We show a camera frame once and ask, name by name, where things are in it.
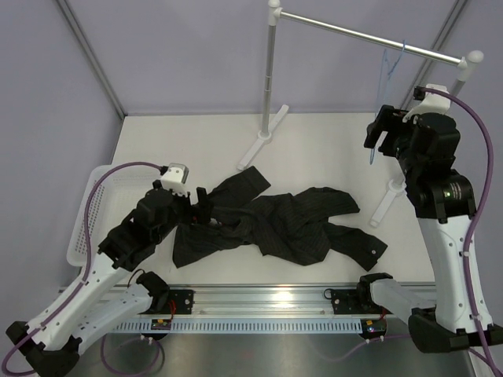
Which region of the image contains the blue wire hanger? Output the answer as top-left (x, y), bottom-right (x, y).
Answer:
top-left (367, 38), bottom-right (409, 166)

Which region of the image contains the black pinstripe shirt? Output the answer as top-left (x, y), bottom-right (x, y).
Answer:
top-left (172, 167), bottom-right (387, 271)

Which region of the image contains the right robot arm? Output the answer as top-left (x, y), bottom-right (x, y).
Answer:
top-left (355, 105), bottom-right (502, 353)

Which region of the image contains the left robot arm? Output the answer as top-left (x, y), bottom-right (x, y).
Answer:
top-left (6, 187), bottom-right (212, 376)

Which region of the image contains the white plastic basket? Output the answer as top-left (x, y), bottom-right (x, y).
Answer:
top-left (67, 165), bottom-right (160, 268)

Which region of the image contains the metal clothes rack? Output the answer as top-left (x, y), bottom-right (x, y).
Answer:
top-left (236, 0), bottom-right (484, 228)

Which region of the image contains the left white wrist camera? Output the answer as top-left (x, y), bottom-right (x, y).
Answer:
top-left (152, 163), bottom-right (189, 197)

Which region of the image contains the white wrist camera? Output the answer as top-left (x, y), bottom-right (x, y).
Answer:
top-left (152, 163), bottom-right (189, 197)
top-left (402, 84), bottom-right (451, 123)

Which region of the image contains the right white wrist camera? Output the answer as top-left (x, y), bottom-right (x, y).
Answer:
top-left (402, 84), bottom-right (451, 123)

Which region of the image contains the left black mount plate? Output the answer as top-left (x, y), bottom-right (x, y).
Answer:
top-left (149, 289), bottom-right (195, 315)

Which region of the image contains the black mount plate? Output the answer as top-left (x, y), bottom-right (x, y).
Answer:
top-left (149, 289), bottom-right (195, 315)
top-left (323, 288), bottom-right (391, 315)

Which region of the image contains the aluminium rail base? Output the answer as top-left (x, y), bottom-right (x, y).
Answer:
top-left (58, 283), bottom-right (437, 319)

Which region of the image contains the white slotted cable duct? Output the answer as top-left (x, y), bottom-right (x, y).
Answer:
top-left (112, 317), bottom-right (362, 335)

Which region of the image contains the right black mount plate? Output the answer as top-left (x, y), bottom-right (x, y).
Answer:
top-left (323, 288), bottom-right (391, 315)

